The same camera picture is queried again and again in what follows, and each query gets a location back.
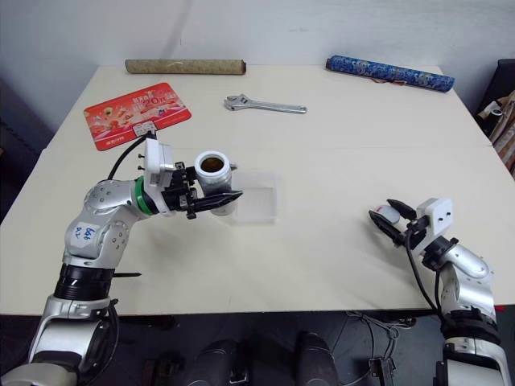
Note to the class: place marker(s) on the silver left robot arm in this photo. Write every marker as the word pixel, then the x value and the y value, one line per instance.
pixel 100 201

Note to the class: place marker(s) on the black floor device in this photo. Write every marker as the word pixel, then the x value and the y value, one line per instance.
pixel 382 368

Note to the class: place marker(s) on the white plastic jar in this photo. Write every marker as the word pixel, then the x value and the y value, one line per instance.
pixel 215 183

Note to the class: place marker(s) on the white jar lid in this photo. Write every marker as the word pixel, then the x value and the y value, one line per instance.
pixel 388 213

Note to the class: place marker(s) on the red printed mouse pad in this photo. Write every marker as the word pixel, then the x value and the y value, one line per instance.
pixel 137 114

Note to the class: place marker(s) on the clear plastic box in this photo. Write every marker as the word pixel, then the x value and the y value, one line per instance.
pixel 259 201

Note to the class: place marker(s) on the blue patterned rolled scroll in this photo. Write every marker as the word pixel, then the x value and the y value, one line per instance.
pixel 390 73

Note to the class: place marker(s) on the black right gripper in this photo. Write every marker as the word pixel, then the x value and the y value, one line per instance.
pixel 416 231

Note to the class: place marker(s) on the brown contents of jar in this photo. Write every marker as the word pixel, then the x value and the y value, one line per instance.
pixel 211 164

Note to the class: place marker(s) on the black zip tie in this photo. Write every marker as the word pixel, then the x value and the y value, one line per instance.
pixel 128 275

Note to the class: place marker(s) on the pile of cardboard and bags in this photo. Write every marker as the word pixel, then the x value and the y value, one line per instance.
pixel 505 128

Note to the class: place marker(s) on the silver adjustable wrench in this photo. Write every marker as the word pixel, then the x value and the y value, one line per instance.
pixel 265 106

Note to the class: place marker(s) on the brown rolled scroll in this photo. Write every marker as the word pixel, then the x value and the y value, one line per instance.
pixel 185 66

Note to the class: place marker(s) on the dark cabinet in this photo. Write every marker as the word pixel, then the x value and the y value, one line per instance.
pixel 505 80

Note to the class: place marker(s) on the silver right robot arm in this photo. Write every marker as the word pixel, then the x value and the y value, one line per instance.
pixel 466 273

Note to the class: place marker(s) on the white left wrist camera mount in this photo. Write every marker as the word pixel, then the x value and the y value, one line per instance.
pixel 156 161

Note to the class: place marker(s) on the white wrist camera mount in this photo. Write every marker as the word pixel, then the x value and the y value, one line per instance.
pixel 438 213
pixel 156 161

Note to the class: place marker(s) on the dark rounded shape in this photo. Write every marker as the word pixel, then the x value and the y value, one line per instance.
pixel 219 362
pixel 318 358

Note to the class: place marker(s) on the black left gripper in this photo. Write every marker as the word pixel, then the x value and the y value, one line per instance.
pixel 179 193

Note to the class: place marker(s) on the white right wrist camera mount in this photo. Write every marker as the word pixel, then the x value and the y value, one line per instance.
pixel 438 213

